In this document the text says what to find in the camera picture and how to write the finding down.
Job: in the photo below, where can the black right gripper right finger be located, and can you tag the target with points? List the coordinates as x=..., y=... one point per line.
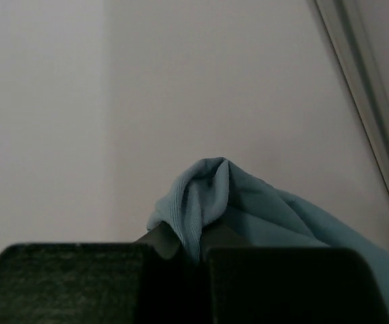
x=249, y=284

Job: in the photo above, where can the grey blue t shirt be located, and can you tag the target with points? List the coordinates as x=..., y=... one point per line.
x=216, y=188

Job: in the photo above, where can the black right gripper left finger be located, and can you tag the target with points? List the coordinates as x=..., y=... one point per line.
x=89, y=282

